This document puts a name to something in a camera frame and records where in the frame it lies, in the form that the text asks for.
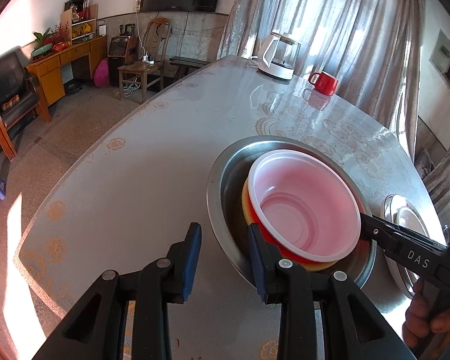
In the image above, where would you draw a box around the wooden desktop shelf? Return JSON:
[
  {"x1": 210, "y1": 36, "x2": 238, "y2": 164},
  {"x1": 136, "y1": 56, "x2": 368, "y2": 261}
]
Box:
[{"x1": 61, "y1": 4, "x2": 98, "y2": 44}]

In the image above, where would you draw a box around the red white plastic bowl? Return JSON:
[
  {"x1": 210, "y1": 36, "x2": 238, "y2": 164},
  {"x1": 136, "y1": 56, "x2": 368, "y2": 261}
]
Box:
[{"x1": 247, "y1": 150, "x2": 360, "y2": 264}]

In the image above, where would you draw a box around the person's right hand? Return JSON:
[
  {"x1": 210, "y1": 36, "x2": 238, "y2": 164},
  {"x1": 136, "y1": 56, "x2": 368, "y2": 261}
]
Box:
[{"x1": 402, "y1": 279, "x2": 450, "y2": 356}]

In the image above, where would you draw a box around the red mug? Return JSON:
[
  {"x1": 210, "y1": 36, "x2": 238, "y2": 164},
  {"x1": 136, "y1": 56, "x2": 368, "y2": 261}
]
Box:
[{"x1": 308, "y1": 72, "x2": 338, "y2": 96}]

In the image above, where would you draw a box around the grey window curtain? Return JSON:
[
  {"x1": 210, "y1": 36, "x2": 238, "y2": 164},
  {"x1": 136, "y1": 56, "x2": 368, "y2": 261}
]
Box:
[{"x1": 218, "y1": 0, "x2": 425, "y2": 155}]

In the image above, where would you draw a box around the black leather armchair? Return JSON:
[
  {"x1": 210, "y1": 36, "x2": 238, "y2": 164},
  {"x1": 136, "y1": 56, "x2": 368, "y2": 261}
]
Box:
[{"x1": 0, "y1": 49, "x2": 52, "y2": 160}]

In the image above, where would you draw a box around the large steel basin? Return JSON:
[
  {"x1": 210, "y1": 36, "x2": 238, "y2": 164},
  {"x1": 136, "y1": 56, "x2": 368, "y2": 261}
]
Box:
[{"x1": 206, "y1": 136, "x2": 371, "y2": 286}]

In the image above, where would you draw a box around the white electric kettle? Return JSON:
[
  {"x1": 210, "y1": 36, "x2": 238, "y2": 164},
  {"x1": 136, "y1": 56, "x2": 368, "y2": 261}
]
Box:
[{"x1": 251, "y1": 31, "x2": 301, "y2": 81}]

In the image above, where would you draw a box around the orange wooden desk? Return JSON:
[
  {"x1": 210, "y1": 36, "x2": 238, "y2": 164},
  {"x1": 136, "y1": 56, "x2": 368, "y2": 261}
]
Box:
[{"x1": 26, "y1": 36, "x2": 107, "y2": 106}]

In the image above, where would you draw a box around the yellow plastic bowl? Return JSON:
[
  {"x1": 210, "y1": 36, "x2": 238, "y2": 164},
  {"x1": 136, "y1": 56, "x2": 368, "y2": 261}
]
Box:
[{"x1": 241, "y1": 180, "x2": 335, "y2": 272}]

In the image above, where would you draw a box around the pink plastic bag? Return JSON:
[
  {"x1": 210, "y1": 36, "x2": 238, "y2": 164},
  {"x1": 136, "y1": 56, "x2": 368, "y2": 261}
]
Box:
[{"x1": 93, "y1": 58, "x2": 110, "y2": 88}]

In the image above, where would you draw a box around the wooden chair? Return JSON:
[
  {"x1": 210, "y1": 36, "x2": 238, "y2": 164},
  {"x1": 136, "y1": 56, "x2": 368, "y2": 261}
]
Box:
[{"x1": 118, "y1": 17, "x2": 171, "y2": 103}]

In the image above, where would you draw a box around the floral ceramic plate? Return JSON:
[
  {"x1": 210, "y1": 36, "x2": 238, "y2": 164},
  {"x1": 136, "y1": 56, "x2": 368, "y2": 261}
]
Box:
[{"x1": 382, "y1": 195, "x2": 429, "y2": 299}]

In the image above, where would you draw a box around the wall electrical box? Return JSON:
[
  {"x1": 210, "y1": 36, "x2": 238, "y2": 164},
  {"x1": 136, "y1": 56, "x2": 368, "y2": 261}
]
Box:
[{"x1": 429, "y1": 29, "x2": 450, "y2": 87}]

